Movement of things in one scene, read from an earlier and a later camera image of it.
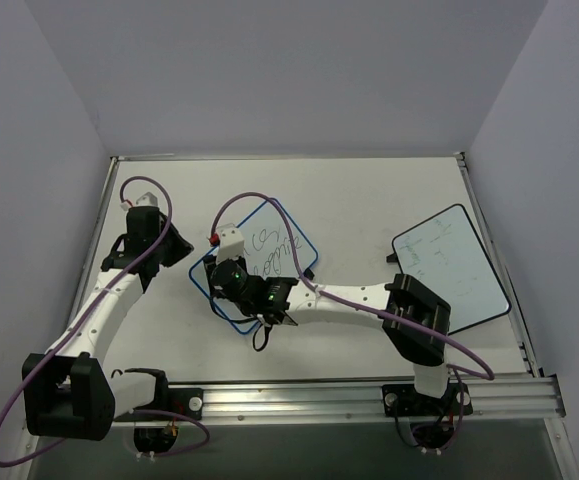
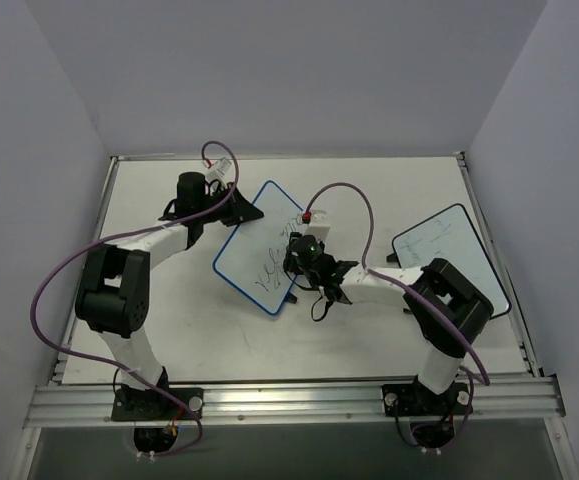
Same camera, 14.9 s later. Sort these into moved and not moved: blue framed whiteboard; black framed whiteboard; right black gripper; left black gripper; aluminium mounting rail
Moved: right black gripper; left black gripper; blue framed whiteboard
Not moved: black framed whiteboard; aluminium mounting rail
